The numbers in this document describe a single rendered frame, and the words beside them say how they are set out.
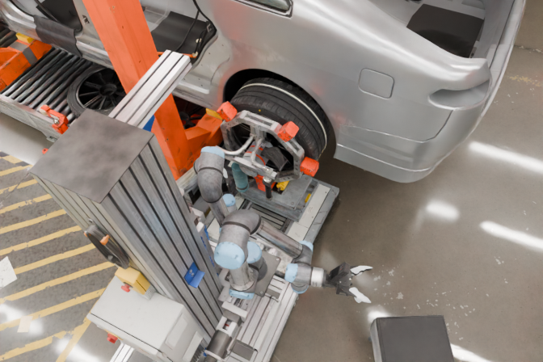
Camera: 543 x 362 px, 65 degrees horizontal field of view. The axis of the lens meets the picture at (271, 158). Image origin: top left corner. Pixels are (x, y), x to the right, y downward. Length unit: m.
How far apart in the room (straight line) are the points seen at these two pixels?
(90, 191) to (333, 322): 2.18
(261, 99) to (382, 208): 1.45
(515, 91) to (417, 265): 2.02
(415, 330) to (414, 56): 1.56
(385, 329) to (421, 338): 0.20
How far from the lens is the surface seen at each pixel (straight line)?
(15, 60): 4.20
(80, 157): 1.29
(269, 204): 3.20
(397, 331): 2.75
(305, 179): 3.24
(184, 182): 2.19
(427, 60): 2.03
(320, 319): 3.06
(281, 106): 2.42
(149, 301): 1.90
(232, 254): 1.65
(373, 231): 3.33
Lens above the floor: 2.96
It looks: 55 degrees down
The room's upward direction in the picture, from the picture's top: 5 degrees counter-clockwise
